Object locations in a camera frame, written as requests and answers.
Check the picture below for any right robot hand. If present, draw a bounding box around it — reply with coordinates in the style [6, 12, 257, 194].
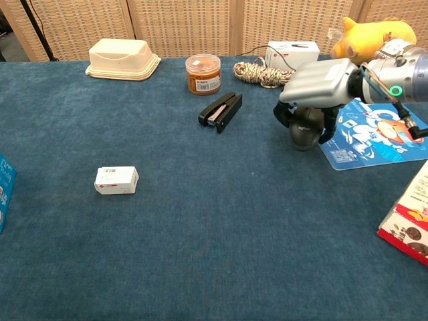
[273, 58, 360, 144]

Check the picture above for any thin black cable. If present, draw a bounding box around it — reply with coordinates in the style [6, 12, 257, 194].
[237, 45, 297, 72]

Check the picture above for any black computer mouse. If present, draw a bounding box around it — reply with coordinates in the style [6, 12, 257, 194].
[289, 107, 327, 152]

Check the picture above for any blue printed mouse pad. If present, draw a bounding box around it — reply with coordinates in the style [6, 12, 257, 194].
[317, 97, 428, 171]

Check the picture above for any large white stapler box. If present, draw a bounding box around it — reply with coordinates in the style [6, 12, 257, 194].
[264, 41, 321, 72]

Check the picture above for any yellow plush toy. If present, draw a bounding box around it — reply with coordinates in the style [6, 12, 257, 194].
[330, 16, 417, 66]

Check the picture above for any clear jar of binder clips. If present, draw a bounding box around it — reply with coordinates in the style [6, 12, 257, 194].
[374, 37, 417, 54]

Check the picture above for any black stapler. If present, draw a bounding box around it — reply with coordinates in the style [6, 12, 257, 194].
[198, 91, 243, 134]

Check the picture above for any orange rubber band jar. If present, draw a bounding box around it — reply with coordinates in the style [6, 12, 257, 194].
[185, 54, 222, 96]

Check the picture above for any wicker folding screen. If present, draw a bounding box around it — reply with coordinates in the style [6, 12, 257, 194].
[0, 0, 428, 63]

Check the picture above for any red and white cookie box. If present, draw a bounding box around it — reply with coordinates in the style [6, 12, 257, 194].
[377, 163, 428, 267]

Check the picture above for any blue table cloth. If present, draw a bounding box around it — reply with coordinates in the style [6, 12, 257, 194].
[0, 55, 428, 321]

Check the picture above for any cream plastic lunch box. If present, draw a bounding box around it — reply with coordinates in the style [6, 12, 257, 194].
[85, 38, 162, 82]

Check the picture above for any small white staples box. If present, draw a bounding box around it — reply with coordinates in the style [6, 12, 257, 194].
[94, 166, 140, 195]

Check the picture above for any black tripod stand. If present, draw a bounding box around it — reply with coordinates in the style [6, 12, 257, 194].
[19, 0, 60, 62]

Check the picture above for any blue cookie box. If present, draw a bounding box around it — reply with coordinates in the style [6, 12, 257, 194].
[0, 152, 17, 234]

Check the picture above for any coiled patterned rope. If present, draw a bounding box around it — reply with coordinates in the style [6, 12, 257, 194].
[232, 61, 297, 90]

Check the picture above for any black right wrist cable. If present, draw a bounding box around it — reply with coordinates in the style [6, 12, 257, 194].
[393, 100, 428, 140]

